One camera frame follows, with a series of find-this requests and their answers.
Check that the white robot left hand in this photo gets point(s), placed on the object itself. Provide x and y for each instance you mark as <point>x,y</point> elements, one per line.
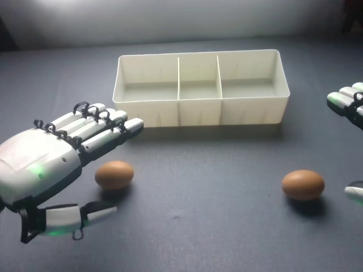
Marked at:
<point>37,158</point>

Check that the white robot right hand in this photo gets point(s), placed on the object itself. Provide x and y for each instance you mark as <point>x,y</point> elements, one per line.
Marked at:
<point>344,95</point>

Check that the brown egg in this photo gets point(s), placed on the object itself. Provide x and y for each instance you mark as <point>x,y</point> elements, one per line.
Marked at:
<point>114,175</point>
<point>303,184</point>

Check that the white three-compartment tray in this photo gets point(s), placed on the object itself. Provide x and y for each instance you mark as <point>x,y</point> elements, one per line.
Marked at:
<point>198,110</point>

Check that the grey table cloth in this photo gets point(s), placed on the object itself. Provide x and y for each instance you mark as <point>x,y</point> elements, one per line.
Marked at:
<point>181,232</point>

